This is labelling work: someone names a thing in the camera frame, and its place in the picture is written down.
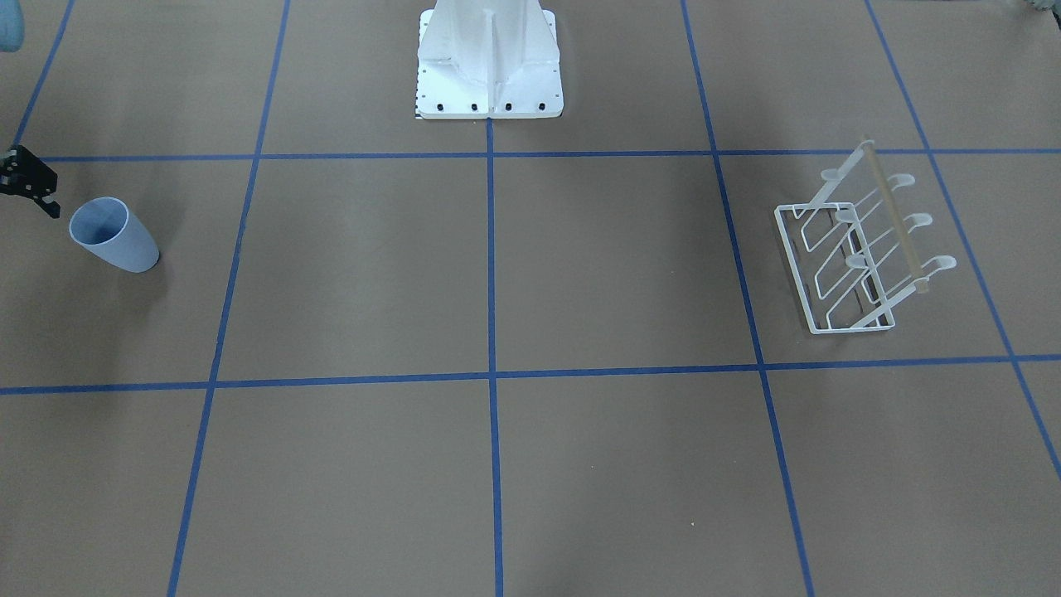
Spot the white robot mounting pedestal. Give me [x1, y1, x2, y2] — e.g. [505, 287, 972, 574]
[414, 1, 564, 120]

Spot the light blue plastic cup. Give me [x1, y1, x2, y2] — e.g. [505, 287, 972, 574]
[68, 197, 162, 274]

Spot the white wire cup holder rack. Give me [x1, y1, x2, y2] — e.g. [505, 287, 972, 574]
[773, 137, 958, 336]

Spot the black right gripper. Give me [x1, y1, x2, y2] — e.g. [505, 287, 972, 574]
[1, 146, 60, 220]

